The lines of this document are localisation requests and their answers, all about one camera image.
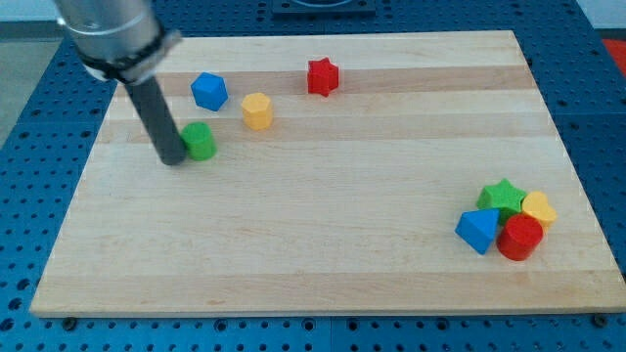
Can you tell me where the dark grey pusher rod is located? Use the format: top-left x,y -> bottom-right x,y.
124,77 -> 187,166

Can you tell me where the green cylinder block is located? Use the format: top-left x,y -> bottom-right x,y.
181,122 -> 217,161

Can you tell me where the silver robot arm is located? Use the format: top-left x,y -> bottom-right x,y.
54,0 -> 186,165

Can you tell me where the light wooden board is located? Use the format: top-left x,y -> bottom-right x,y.
30,30 -> 625,318

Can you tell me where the blue hexagon block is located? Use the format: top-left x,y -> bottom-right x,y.
191,72 -> 228,111

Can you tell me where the yellow hexagon block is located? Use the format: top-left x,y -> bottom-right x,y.
241,92 -> 273,130

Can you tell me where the red star block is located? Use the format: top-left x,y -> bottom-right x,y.
307,57 -> 339,97

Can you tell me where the blue triangle block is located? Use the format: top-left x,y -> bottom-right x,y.
455,208 -> 500,255

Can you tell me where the green star block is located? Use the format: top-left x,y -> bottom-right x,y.
476,178 -> 527,226

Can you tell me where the red cylinder block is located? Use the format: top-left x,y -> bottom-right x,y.
496,214 -> 544,261

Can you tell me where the yellow heart block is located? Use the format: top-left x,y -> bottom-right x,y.
521,191 -> 558,232

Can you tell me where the black cable tie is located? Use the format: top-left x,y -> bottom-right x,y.
76,24 -> 166,85

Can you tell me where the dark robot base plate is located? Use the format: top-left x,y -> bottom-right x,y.
269,0 -> 377,18

